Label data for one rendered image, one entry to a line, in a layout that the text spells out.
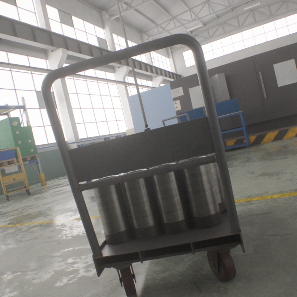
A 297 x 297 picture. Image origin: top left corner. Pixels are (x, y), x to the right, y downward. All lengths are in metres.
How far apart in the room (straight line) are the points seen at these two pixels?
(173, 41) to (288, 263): 1.02
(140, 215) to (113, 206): 0.12
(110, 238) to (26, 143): 8.40
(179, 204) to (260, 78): 6.26
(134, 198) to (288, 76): 6.42
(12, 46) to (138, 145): 12.49
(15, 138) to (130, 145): 8.40
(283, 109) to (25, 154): 7.38
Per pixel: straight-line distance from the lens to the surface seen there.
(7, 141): 9.47
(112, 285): 1.51
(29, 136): 9.67
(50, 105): 1.04
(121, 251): 1.15
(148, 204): 1.17
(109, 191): 1.18
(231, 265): 1.23
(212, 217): 1.16
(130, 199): 1.17
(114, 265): 1.21
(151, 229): 1.19
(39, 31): 13.72
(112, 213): 1.20
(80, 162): 1.04
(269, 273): 1.32
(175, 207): 1.15
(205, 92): 0.93
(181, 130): 0.95
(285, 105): 7.23
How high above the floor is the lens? 0.65
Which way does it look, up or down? 3 degrees down
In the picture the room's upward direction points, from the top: 13 degrees counter-clockwise
